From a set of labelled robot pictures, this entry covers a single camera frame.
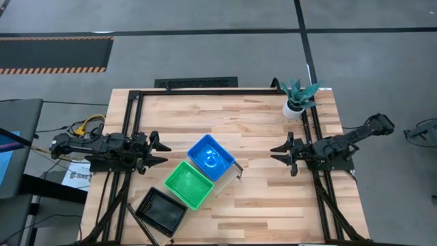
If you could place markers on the green potted plant leaves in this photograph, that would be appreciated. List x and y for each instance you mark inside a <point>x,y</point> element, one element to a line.
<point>299,91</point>

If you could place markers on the black aluminium table frame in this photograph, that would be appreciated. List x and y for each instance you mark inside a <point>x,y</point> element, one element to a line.
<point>205,92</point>

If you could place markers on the blue plastic basket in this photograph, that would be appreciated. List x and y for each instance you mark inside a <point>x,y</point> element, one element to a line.
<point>211,158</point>

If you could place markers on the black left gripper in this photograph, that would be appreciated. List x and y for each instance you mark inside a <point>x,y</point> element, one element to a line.
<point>147,150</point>

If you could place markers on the white plant pot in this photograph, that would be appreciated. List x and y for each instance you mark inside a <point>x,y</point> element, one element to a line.
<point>291,113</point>

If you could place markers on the white printed paper sheet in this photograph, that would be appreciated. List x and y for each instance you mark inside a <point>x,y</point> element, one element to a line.
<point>76,176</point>

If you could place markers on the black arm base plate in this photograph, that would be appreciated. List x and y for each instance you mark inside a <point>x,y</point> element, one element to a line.
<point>102,167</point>
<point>336,166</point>

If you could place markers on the dark grey desk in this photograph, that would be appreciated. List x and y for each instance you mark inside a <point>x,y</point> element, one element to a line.
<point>18,116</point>

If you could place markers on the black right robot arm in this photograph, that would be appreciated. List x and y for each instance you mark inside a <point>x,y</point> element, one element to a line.
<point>348,145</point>

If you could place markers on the wooden shelf with black legs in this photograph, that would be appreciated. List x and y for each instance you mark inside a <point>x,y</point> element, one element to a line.
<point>223,182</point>

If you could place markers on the black floor grille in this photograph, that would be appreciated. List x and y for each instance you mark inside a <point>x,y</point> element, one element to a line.
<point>196,82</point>

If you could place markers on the green plastic basket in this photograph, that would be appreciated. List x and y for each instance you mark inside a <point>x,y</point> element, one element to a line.
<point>188,185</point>

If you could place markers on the black mat with hazard stripes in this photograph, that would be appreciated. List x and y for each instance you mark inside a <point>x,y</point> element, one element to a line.
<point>54,53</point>

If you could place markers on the blue screen panel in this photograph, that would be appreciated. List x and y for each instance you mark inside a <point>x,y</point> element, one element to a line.
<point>5,160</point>

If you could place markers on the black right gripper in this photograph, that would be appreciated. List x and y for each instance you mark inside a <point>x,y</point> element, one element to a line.
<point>297,153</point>

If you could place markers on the black fan base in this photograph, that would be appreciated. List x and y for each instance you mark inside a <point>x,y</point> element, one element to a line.
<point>425,131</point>

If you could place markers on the black plastic basket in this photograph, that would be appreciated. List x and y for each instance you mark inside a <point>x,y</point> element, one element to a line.
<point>161,212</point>

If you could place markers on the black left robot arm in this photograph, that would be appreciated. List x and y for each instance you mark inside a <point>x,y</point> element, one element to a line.
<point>92,148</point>

